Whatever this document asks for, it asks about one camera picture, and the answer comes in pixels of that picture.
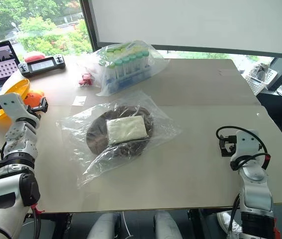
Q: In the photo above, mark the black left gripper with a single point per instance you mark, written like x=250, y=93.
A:
x=32, y=110

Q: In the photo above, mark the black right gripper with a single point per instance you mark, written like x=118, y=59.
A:
x=232, y=145

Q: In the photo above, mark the brown fabric garment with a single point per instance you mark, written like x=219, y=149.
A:
x=98, y=134

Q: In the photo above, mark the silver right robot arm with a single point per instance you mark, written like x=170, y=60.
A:
x=255, y=194

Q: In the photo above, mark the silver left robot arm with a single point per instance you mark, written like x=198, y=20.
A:
x=19, y=139

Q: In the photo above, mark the clear plastic bag with contents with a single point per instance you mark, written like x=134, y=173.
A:
x=165, y=124

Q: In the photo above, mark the orange plastic object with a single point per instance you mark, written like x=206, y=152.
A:
x=33, y=95

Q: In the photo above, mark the yellow plastic bowl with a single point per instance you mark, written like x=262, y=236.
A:
x=12, y=89

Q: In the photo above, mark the white paper label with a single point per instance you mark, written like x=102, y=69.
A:
x=79, y=100

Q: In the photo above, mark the black handheld remote controller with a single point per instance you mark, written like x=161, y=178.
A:
x=41, y=65

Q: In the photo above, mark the red soft cushion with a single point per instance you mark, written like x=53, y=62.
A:
x=33, y=56

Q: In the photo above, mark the red toy vehicle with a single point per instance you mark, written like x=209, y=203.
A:
x=86, y=80

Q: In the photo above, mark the small clear plastic bag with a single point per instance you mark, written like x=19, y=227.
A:
x=95, y=72

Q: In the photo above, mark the white perforated basket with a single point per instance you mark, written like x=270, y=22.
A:
x=257, y=84

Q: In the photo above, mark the white shoe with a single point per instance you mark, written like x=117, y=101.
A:
x=226, y=221

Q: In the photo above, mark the teal capped sample tube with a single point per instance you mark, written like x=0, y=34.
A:
x=112, y=66
x=146, y=54
x=119, y=63
x=133, y=58
x=139, y=56
x=126, y=60

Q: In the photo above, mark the grey crumpled basket contents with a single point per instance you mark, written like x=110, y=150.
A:
x=259, y=71

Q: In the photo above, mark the lime capped sample tube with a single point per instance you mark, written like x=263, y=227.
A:
x=117, y=52
x=125, y=49
x=138, y=48
x=110, y=50

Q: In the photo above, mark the white folded packet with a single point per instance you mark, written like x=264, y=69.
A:
x=125, y=129

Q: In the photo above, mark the blue sample tube rack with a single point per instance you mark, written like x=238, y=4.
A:
x=128, y=79

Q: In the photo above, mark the grey rounded shape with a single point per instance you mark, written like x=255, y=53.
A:
x=166, y=225
x=103, y=225

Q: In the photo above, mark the clear plastic tube bag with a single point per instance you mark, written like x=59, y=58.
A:
x=155, y=59

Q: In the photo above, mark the white board panel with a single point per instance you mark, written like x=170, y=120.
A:
x=193, y=22

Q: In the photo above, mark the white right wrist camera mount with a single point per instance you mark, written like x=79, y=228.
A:
x=246, y=147

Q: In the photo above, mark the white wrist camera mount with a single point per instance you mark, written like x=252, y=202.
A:
x=246, y=147
x=9, y=105

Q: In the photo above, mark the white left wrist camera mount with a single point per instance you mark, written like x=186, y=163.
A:
x=9, y=105

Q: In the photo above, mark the black window frame post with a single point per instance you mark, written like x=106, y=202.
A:
x=87, y=20

